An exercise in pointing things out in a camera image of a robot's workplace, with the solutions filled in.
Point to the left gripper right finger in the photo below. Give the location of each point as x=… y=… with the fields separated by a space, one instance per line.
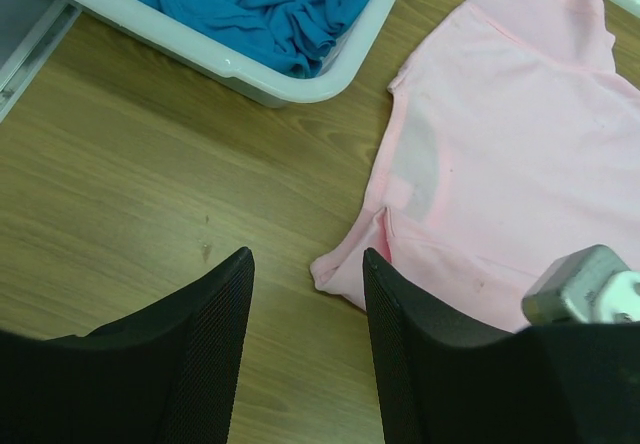
x=444 y=377

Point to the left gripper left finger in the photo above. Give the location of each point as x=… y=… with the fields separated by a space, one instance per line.
x=167 y=373

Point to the pink t shirt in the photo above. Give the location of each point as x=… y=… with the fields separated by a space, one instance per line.
x=512 y=142

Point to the white plastic basket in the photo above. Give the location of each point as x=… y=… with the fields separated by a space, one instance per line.
x=236 y=71

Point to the blue t shirt in basket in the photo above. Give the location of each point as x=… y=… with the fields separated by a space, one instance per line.
x=292 y=37

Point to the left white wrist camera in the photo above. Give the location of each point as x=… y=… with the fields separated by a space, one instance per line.
x=593 y=285

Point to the aluminium frame rail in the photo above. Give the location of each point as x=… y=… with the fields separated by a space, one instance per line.
x=33 y=50

